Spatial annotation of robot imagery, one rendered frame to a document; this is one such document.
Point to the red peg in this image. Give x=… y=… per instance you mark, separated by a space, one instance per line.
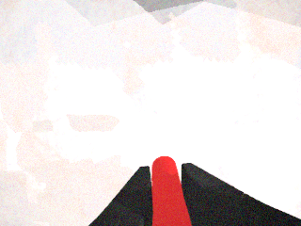
x=168 y=200

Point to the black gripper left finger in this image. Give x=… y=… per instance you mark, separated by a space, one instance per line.
x=133 y=205

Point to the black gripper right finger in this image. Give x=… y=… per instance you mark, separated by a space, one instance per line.
x=212 y=202

